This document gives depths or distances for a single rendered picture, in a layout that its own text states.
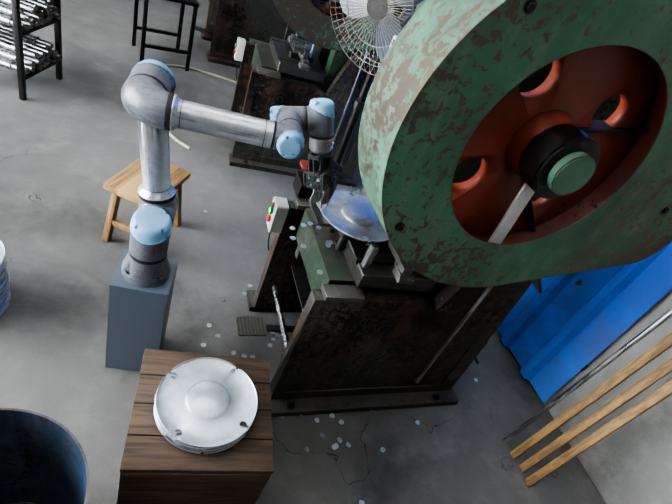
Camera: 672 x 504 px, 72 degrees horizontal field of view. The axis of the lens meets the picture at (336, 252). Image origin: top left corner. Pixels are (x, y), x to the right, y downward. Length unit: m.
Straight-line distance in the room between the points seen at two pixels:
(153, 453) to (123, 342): 0.54
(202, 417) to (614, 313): 1.78
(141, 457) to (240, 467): 0.26
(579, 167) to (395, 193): 0.39
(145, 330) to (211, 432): 0.51
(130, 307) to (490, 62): 1.30
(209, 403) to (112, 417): 0.51
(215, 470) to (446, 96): 1.10
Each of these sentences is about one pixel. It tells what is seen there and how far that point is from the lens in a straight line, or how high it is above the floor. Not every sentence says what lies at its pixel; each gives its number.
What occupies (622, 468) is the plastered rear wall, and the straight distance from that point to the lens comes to 2.51.
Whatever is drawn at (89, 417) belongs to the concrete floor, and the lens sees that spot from 1.87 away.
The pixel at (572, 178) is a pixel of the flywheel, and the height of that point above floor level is 1.33.
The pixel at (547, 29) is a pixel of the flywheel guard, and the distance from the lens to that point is 0.96.
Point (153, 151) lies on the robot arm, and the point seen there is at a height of 0.85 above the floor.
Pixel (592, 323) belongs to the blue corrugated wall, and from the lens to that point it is 2.46.
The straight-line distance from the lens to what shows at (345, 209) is 1.62.
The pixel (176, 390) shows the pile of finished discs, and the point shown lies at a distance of 1.47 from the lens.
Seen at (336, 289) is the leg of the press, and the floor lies 0.64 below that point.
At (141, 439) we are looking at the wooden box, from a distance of 1.44.
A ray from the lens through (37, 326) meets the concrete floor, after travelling 2.11.
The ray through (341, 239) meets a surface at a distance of 1.62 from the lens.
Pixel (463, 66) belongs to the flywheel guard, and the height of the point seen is 1.46.
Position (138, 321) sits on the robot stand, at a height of 0.29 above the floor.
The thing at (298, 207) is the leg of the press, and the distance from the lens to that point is 1.82.
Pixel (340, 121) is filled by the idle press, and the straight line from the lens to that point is 3.16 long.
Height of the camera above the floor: 1.63
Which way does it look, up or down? 37 degrees down
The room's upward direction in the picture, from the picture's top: 24 degrees clockwise
